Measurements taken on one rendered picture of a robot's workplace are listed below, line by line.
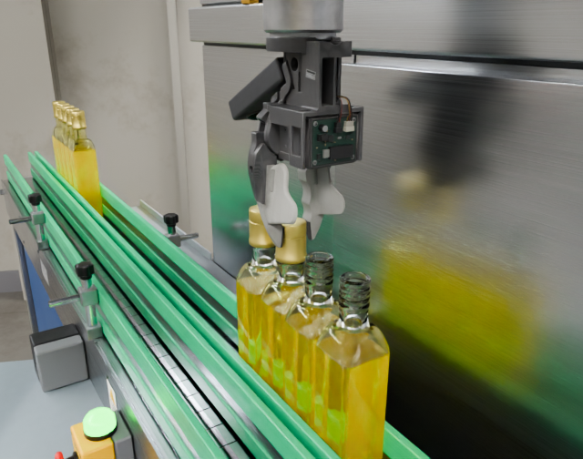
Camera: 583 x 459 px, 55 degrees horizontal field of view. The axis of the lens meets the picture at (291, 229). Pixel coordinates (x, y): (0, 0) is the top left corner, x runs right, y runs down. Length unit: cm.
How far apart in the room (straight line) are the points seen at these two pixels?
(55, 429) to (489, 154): 79
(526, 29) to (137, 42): 256
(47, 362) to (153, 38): 213
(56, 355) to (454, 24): 83
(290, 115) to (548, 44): 22
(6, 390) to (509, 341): 87
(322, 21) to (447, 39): 13
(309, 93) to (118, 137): 255
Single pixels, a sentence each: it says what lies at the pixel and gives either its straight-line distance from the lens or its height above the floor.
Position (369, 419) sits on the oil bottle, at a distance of 58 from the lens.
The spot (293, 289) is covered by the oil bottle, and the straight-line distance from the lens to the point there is 62.
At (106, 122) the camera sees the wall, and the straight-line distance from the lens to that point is 303.
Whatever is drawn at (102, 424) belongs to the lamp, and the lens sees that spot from 85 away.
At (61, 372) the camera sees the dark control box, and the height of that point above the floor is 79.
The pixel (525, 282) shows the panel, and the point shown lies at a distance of 55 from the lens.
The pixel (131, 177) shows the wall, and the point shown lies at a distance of 308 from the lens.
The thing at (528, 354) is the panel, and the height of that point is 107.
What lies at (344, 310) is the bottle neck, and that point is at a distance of 53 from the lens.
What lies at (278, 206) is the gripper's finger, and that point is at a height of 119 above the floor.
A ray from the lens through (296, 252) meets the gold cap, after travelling 60.
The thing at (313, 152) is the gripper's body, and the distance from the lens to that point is 51.
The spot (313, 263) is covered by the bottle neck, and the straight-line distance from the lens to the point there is 55.
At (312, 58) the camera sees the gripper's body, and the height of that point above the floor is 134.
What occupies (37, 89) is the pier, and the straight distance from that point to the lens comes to 293.
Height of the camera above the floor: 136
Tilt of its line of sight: 20 degrees down
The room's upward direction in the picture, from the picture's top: straight up
